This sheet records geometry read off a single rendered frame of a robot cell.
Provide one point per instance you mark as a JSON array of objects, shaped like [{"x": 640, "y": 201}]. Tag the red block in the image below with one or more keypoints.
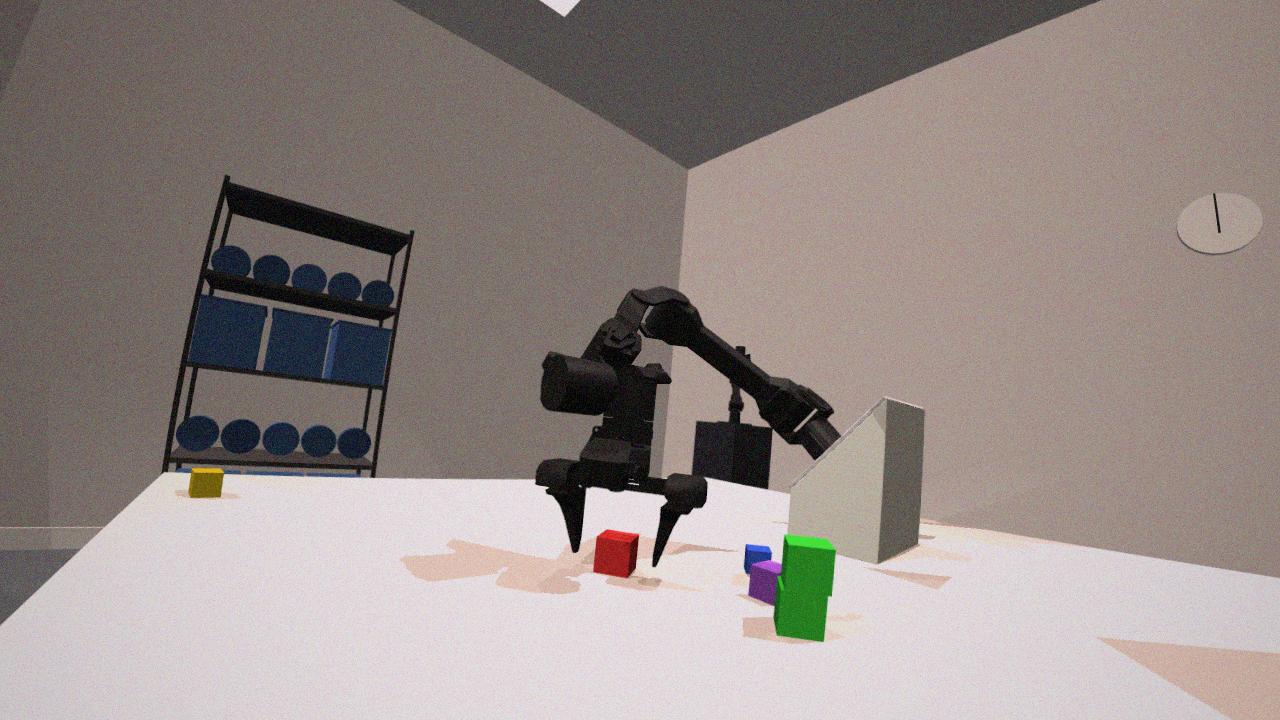
[{"x": 616, "y": 553}]

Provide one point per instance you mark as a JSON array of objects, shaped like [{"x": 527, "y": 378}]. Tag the yellow cube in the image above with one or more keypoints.
[{"x": 205, "y": 483}]

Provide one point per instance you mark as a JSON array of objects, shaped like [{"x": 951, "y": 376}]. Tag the purple block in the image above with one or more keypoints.
[{"x": 763, "y": 578}]

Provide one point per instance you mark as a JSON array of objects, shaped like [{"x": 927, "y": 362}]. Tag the green block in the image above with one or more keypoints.
[
  {"x": 799, "y": 615},
  {"x": 808, "y": 565}
]

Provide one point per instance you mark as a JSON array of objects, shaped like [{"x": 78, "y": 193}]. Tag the blue block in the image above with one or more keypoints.
[{"x": 755, "y": 554}]

